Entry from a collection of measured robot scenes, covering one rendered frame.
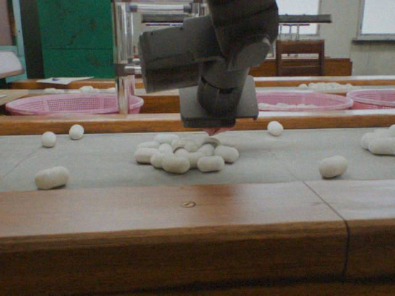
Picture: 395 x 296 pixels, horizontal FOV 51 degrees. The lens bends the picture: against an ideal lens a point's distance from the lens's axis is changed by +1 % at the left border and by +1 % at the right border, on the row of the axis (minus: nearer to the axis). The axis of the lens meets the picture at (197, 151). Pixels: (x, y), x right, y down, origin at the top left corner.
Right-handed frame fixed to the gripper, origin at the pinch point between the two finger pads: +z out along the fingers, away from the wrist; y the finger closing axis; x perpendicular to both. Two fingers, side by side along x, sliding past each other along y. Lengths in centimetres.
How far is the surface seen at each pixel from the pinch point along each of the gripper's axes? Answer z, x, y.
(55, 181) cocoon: -14.1, 13.5, 18.6
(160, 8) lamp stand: 14.3, -39.3, 6.4
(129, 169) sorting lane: -8.7, 10.0, 11.5
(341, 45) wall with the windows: 359, -325, -243
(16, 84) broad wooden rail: 56, -49, 51
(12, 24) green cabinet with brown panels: 55, -73, 55
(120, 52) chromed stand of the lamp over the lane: 1.8, -16.5, 13.9
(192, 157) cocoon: -10.5, 9.6, 4.2
